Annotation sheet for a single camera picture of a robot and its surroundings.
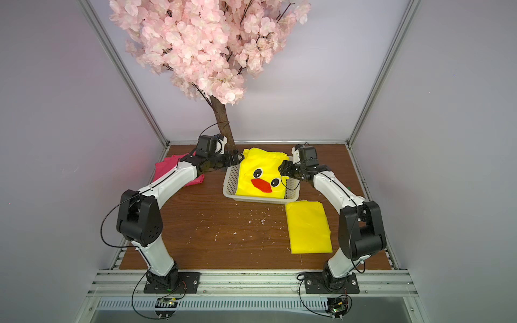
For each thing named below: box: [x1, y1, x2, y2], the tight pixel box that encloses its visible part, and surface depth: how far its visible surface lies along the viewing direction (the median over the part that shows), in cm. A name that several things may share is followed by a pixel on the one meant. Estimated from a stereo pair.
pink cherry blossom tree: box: [109, 0, 312, 151], surface depth 50 cm
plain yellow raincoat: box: [285, 200, 333, 254], surface depth 89 cm
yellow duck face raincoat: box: [235, 147, 290, 199], surface depth 97 cm
